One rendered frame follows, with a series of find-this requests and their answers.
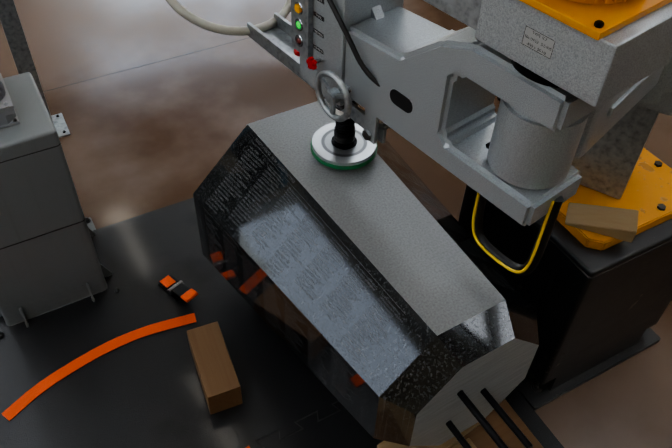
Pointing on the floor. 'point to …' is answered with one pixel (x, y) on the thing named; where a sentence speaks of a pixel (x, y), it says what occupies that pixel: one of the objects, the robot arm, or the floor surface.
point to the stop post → (22, 46)
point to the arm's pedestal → (40, 216)
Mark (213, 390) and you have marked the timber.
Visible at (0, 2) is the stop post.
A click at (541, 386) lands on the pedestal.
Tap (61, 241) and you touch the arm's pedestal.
